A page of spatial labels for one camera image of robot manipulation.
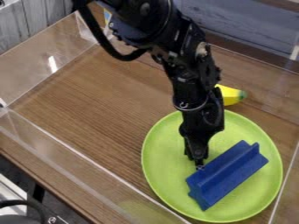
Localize black cable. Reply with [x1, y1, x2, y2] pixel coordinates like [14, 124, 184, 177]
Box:
[0, 197, 42, 224]

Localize yellow toy banana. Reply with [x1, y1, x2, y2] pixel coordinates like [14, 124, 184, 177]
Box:
[216, 84, 248, 106]

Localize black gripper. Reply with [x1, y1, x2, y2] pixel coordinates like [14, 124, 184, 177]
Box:
[173, 87, 227, 171]

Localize green round plate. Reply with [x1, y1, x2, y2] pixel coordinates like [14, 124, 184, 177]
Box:
[141, 111, 283, 223]

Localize clear acrylic enclosure wall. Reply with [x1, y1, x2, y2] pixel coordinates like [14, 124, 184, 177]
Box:
[0, 15, 299, 224]

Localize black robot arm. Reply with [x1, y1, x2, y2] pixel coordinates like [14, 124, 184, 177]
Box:
[72, 0, 224, 167]

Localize blue plastic block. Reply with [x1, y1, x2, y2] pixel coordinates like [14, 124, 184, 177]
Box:
[185, 140, 268, 211]

